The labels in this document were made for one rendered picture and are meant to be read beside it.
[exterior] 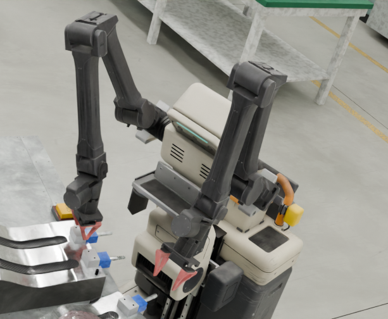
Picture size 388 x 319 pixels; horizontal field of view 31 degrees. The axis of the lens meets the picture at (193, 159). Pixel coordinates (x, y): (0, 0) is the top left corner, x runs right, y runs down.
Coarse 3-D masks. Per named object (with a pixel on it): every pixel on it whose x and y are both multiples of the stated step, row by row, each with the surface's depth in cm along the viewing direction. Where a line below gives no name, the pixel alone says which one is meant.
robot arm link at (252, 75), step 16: (256, 64) 171; (240, 80) 168; (256, 80) 166; (272, 96) 177; (256, 112) 178; (256, 128) 181; (256, 144) 186; (240, 160) 189; (256, 160) 191; (240, 176) 192; (256, 176) 192; (256, 192) 196
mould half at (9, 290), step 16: (48, 224) 216; (64, 224) 217; (16, 240) 206; (0, 256) 193; (16, 256) 199; (32, 256) 202; (48, 256) 204; (64, 256) 205; (80, 256) 207; (0, 272) 187; (16, 272) 192; (64, 272) 200; (80, 272) 201; (0, 288) 186; (16, 288) 189; (32, 288) 192; (48, 288) 195; (64, 288) 197; (80, 288) 201; (96, 288) 204; (0, 304) 190; (16, 304) 193; (32, 304) 196; (48, 304) 198
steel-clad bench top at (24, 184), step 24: (0, 144) 260; (24, 144) 264; (0, 168) 248; (24, 168) 252; (48, 168) 255; (0, 192) 236; (24, 192) 240; (48, 192) 243; (0, 216) 226; (24, 216) 229; (48, 216) 232; (24, 312) 195; (48, 312) 197
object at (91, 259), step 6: (84, 252) 205; (90, 252) 205; (102, 252) 209; (84, 258) 205; (90, 258) 203; (96, 258) 204; (102, 258) 206; (108, 258) 207; (114, 258) 209; (120, 258) 210; (90, 264) 203; (96, 264) 204; (102, 264) 206; (108, 264) 207
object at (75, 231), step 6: (72, 228) 212; (78, 228) 213; (90, 228) 216; (72, 234) 212; (78, 234) 211; (96, 234) 215; (102, 234) 217; (108, 234) 218; (78, 240) 211; (84, 240) 212; (90, 240) 214; (96, 240) 215
